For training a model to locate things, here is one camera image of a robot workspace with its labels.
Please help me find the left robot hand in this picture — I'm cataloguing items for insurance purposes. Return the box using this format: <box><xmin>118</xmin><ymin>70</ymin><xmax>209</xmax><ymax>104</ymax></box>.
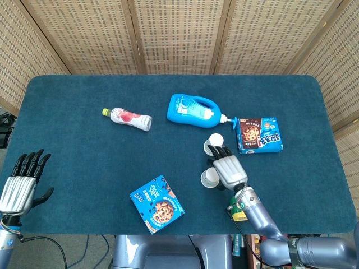
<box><xmin>0</xmin><ymin>149</ymin><xmax>54</xmax><ymax>216</ymax></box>

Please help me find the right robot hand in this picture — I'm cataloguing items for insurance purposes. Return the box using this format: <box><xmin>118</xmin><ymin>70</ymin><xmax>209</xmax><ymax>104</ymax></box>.
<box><xmin>207</xmin><ymin>145</ymin><xmax>248</xmax><ymax>192</ymax></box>

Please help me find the white floral paper cup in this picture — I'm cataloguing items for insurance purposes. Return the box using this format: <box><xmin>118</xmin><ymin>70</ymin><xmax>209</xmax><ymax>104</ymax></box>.
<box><xmin>203</xmin><ymin>133</ymin><xmax>224</xmax><ymax>156</ymax></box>
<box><xmin>200</xmin><ymin>170</ymin><xmax>220</xmax><ymax>189</ymax></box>
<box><xmin>204</xmin><ymin>168</ymin><xmax>221</xmax><ymax>186</ymax></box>

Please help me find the brown and blue cookie box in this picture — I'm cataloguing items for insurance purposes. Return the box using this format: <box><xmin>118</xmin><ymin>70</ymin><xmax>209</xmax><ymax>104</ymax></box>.
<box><xmin>236</xmin><ymin>117</ymin><xmax>284</xmax><ymax>155</ymax></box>

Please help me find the green container with yellow lid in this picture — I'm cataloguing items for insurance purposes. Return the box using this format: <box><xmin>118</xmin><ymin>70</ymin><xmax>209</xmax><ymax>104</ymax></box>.
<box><xmin>228</xmin><ymin>196</ymin><xmax>249</xmax><ymax>222</ymax></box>

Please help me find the black floor equipment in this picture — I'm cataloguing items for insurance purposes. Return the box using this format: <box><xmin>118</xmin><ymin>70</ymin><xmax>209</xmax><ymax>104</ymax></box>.
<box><xmin>0</xmin><ymin>112</ymin><xmax>15</xmax><ymax>149</ymax></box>

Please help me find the blue detergent pump bottle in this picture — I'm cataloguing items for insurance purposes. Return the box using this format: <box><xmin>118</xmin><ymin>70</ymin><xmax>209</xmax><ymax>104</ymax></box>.
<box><xmin>167</xmin><ymin>94</ymin><xmax>239</xmax><ymax>131</ymax></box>

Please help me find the teal felt table cover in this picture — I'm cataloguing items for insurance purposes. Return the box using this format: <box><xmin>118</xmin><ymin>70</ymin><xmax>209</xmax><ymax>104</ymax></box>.
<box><xmin>1</xmin><ymin>74</ymin><xmax>355</xmax><ymax>235</ymax></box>

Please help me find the blue chocolate chip cookie box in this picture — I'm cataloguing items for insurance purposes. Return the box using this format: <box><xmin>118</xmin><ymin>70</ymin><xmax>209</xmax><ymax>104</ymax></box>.
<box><xmin>130</xmin><ymin>175</ymin><xmax>186</xmax><ymax>235</ymax></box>

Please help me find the grey-blue robot torso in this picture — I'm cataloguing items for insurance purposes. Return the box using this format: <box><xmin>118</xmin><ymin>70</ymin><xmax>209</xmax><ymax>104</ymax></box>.
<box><xmin>112</xmin><ymin>234</ymin><xmax>233</xmax><ymax>269</ymax></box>

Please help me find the white pink drink bottle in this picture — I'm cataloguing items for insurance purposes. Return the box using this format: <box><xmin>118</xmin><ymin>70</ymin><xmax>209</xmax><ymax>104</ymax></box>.
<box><xmin>102</xmin><ymin>108</ymin><xmax>153</xmax><ymax>132</ymax></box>

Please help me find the woven rattan folding screen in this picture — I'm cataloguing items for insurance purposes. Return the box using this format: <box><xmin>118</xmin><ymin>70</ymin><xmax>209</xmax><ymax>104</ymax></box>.
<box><xmin>0</xmin><ymin>0</ymin><xmax>359</xmax><ymax>210</ymax></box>

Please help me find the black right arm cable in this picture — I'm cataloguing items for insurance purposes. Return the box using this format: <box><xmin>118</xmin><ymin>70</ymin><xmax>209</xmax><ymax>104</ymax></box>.
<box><xmin>226</xmin><ymin>206</ymin><xmax>266</xmax><ymax>267</ymax></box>

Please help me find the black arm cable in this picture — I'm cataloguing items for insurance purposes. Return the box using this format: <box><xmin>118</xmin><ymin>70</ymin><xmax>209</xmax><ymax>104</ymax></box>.
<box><xmin>18</xmin><ymin>235</ymin><xmax>68</xmax><ymax>269</ymax></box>
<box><xmin>226</xmin><ymin>206</ymin><xmax>266</xmax><ymax>267</ymax></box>

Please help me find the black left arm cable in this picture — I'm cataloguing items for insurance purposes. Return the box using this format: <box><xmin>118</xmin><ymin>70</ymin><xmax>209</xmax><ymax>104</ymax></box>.
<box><xmin>18</xmin><ymin>235</ymin><xmax>68</xmax><ymax>269</ymax></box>

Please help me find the blue floor cable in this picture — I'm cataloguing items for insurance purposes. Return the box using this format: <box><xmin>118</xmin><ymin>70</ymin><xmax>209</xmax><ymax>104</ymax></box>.
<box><xmin>66</xmin><ymin>234</ymin><xmax>90</xmax><ymax>269</ymax></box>

